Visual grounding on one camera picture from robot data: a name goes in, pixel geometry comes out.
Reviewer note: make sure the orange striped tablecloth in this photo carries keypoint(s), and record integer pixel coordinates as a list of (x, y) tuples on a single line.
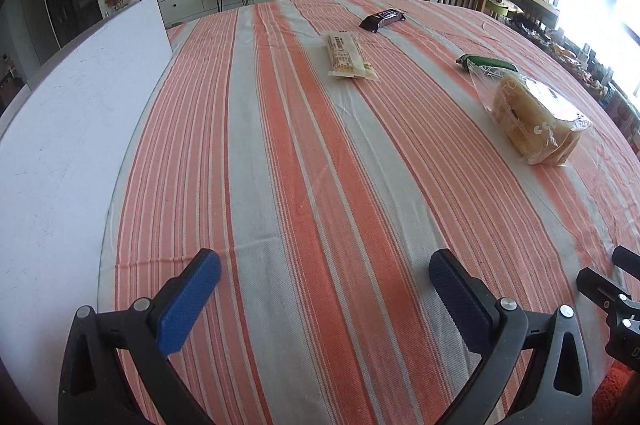
[(300, 180)]

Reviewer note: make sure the yellow-green pot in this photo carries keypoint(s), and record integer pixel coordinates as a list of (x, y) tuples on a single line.
[(500, 7)]

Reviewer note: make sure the white board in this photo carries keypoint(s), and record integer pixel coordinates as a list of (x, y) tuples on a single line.
[(75, 130)]

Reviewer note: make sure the green cucumber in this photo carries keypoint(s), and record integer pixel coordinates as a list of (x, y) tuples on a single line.
[(492, 63)]

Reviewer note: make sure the yellow snack packet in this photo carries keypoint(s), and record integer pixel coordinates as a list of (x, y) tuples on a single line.
[(347, 55)]

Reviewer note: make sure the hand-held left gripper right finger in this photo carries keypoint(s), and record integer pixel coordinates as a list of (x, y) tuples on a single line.
[(460, 300)]

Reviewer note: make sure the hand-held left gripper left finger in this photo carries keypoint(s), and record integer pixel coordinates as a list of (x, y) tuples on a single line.
[(187, 305)]

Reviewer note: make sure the clutter of small items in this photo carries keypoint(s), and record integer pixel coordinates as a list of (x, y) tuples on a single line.
[(595, 75)]

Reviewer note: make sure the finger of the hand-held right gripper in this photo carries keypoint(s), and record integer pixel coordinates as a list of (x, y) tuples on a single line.
[(629, 261), (600, 290)]

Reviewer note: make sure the sliced bread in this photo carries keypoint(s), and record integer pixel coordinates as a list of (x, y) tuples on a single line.
[(530, 120)]

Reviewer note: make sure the dark chocolate bar wrapper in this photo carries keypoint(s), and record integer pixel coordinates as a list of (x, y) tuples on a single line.
[(381, 20)]

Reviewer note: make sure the orange shaggy rug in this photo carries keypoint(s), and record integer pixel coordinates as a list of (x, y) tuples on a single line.
[(620, 395)]

